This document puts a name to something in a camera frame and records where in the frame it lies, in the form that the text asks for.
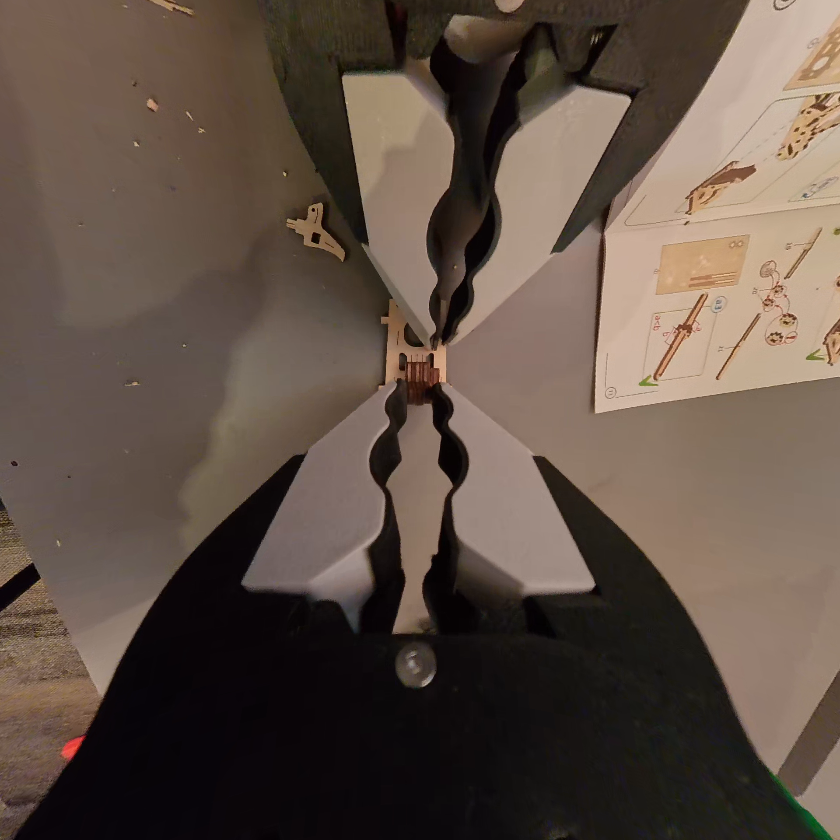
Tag light wooden model plate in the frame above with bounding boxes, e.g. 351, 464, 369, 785
381, 298, 448, 387

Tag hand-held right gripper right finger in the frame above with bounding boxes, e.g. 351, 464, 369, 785
423, 384, 597, 634

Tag paper instruction booklet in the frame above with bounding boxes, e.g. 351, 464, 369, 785
594, 0, 840, 414

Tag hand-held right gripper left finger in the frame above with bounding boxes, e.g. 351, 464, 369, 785
241, 379, 406, 635

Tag scattered wood chips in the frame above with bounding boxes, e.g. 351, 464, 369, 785
125, 0, 290, 388

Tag dark brown wooden gear stack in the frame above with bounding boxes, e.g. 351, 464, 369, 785
403, 356, 442, 405

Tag black chair leg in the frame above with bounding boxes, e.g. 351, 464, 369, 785
0, 563, 42, 613

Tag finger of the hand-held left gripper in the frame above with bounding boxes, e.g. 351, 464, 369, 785
341, 39, 501, 347
446, 33, 632, 343

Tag small hooked wooden part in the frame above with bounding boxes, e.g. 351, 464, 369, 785
287, 203, 347, 262

